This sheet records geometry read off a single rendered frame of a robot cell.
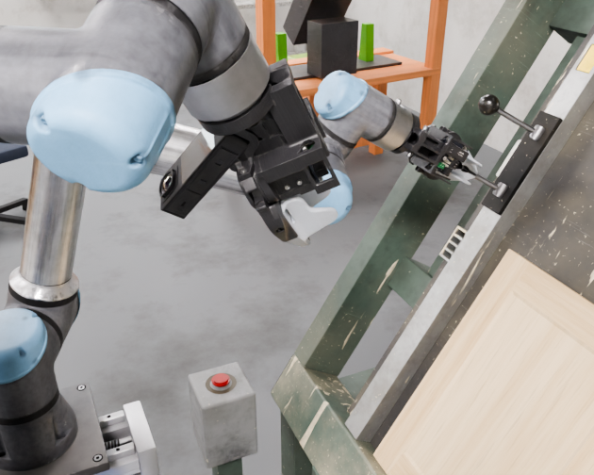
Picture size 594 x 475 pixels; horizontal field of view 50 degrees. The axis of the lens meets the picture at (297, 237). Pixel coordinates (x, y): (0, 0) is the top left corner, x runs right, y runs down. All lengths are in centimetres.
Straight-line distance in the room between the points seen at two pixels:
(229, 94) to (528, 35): 104
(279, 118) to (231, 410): 96
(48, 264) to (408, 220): 75
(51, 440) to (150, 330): 208
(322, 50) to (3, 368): 338
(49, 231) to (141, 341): 209
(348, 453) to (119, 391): 170
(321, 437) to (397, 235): 47
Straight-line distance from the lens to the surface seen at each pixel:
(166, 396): 284
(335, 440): 139
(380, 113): 100
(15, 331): 111
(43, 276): 115
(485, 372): 120
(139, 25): 41
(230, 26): 48
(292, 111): 54
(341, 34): 423
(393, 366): 131
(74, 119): 37
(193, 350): 306
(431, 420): 126
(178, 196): 59
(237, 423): 145
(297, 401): 150
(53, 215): 109
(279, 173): 56
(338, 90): 96
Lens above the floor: 187
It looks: 28 degrees down
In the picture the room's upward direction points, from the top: straight up
